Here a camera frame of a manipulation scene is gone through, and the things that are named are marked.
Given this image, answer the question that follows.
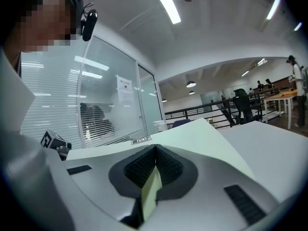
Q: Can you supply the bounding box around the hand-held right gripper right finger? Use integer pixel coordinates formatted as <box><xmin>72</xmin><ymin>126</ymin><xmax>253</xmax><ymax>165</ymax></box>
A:
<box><xmin>143</xmin><ymin>144</ymin><xmax>280</xmax><ymax>231</ymax></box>

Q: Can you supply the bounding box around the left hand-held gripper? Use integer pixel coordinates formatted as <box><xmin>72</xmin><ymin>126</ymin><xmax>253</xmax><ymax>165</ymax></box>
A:
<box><xmin>40</xmin><ymin>128</ymin><xmax>73</xmax><ymax>161</ymax></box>

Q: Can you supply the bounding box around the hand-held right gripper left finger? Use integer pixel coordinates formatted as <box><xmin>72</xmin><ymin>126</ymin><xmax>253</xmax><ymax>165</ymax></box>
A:
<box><xmin>64</xmin><ymin>143</ymin><xmax>157</xmax><ymax>221</ymax></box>

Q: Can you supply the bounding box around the person's white printed shirt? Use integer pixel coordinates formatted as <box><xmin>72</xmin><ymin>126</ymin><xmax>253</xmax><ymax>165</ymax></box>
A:
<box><xmin>0</xmin><ymin>46</ymin><xmax>37</xmax><ymax>133</ymax></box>

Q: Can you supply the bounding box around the blue chair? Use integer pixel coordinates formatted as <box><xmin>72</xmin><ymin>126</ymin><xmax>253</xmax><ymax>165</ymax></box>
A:
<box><xmin>172</xmin><ymin>119</ymin><xmax>192</xmax><ymax>129</ymax></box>

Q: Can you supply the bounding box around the white paper notice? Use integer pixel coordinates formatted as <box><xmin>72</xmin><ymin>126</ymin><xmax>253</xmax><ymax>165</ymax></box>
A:
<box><xmin>115</xmin><ymin>74</ymin><xmax>134</xmax><ymax>106</ymax></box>

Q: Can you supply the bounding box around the black metal railing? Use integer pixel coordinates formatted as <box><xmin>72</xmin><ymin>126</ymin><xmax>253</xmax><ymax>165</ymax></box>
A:
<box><xmin>165</xmin><ymin>88</ymin><xmax>292</xmax><ymax>129</ymax></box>

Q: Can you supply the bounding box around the black office chair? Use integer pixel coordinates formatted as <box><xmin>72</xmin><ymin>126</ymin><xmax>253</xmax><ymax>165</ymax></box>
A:
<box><xmin>232</xmin><ymin>88</ymin><xmax>255</xmax><ymax>126</ymax></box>

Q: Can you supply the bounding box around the person's head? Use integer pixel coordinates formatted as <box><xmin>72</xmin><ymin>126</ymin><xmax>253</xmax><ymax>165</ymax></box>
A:
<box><xmin>3</xmin><ymin>0</ymin><xmax>85</xmax><ymax>54</ymax></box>

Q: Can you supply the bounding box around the wooden top white table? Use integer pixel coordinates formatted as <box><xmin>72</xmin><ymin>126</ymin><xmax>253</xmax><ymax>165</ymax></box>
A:
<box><xmin>263</xmin><ymin>92</ymin><xmax>299</xmax><ymax>130</ymax></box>

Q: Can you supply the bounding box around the long ceiling light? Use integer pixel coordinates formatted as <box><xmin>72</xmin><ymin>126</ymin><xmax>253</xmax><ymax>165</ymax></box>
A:
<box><xmin>147</xmin><ymin>0</ymin><xmax>182</xmax><ymax>25</ymax></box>

